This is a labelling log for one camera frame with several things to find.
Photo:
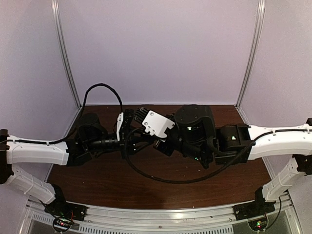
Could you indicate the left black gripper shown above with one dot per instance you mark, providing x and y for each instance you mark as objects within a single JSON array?
[{"x": 127, "y": 141}]

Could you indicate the aluminium post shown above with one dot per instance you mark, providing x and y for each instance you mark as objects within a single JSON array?
[
  {"x": 259, "y": 20},
  {"x": 63, "y": 52}
]

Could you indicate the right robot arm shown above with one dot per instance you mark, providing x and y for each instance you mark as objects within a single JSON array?
[{"x": 191, "y": 131}]

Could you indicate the aluminium front rail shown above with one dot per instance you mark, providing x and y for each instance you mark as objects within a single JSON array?
[{"x": 211, "y": 220}]

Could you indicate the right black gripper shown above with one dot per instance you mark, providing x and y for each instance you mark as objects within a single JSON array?
[{"x": 163, "y": 148}]

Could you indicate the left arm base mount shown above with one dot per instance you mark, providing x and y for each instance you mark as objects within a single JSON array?
[{"x": 65, "y": 215}]

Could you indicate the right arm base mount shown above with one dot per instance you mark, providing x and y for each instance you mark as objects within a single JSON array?
[{"x": 255, "y": 213}]

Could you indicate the left aluminium post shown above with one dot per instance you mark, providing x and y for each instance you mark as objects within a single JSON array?
[{"x": 63, "y": 52}]

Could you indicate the right aluminium post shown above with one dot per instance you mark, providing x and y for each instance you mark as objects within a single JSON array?
[{"x": 259, "y": 20}]

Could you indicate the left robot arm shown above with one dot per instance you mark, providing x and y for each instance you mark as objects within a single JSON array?
[{"x": 91, "y": 140}]

